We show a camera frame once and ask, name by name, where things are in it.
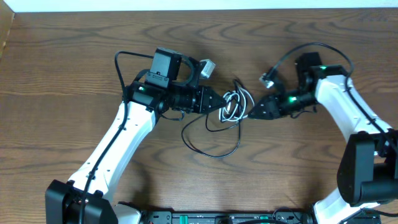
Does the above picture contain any white USB cable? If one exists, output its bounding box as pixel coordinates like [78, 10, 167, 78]
[218, 86, 256, 123]

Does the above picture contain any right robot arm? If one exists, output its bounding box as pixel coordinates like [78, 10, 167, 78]
[248, 52, 397, 223]

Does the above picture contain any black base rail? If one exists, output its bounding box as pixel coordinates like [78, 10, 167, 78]
[138, 210, 317, 224]

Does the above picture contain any black USB cable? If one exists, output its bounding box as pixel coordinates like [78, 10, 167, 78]
[180, 78, 249, 159]

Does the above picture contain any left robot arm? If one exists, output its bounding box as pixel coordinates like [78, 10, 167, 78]
[45, 47, 226, 223]

